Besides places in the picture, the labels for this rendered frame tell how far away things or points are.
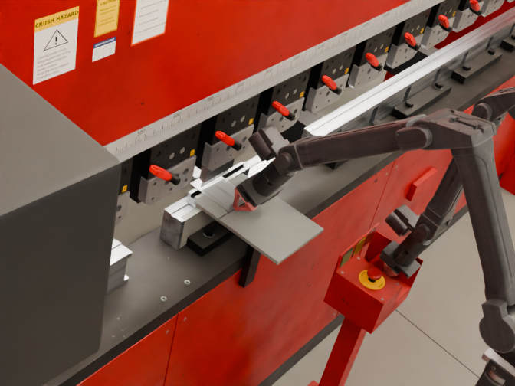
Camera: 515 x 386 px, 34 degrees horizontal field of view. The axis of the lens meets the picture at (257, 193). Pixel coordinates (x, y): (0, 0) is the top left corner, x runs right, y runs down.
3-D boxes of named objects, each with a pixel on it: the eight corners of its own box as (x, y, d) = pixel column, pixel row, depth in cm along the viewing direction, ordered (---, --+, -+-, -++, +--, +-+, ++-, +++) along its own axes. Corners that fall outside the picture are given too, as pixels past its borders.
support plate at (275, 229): (277, 265, 192) (278, 262, 191) (193, 204, 202) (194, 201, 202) (323, 231, 204) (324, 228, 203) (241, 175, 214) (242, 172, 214)
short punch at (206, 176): (204, 189, 204) (210, 158, 198) (198, 185, 205) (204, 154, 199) (231, 174, 211) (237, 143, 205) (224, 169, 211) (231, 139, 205)
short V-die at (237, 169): (195, 207, 204) (197, 198, 203) (186, 201, 206) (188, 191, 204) (247, 176, 218) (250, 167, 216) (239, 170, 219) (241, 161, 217)
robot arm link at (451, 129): (465, 117, 142) (498, 100, 148) (402, 123, 152) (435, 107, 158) (520, 356, 151) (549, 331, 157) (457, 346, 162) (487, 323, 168)
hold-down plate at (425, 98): (405, 123, 270) (407, 116, 268) (391, 115, 272) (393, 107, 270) (449, 93, 290) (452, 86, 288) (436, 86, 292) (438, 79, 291)
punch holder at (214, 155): (206, 175, 193) (218, 116, 183) (180, 155, 197) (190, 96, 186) (248, 151, 203) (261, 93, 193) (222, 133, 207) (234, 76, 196)
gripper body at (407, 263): (390, 243, 233) (404, 227, 228) (418, 269, 231) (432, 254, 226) (378, 253, 229) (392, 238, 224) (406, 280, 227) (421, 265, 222)
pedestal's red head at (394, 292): (371, 335, 226) (390, 288, 215) (323, 301, 232) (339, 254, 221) (407, 297, 240) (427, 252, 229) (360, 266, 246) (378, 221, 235)
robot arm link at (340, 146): (431, 152, 149) (466, 133, 156) (421, 121, 148) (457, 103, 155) (276, 176, 183) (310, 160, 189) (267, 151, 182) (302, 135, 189)
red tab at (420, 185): (410, 201, 293) (417, 186, 289) (405, 198, 294) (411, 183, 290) (431, 184, 303) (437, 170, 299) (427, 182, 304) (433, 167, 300)
